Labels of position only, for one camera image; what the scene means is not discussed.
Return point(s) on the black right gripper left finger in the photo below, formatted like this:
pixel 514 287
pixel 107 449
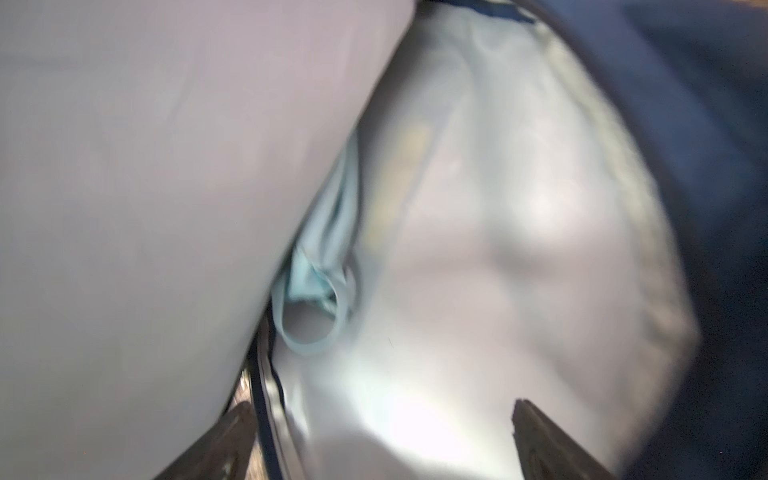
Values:
pixel 222 453

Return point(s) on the navy blue student backpack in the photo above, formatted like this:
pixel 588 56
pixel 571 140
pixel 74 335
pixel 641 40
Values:
pixel 560 201

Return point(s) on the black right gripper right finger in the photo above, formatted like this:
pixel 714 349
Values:
pixel 546 452

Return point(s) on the light blue pencil pouch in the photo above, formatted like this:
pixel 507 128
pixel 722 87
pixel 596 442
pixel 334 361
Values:
pixel 316 271

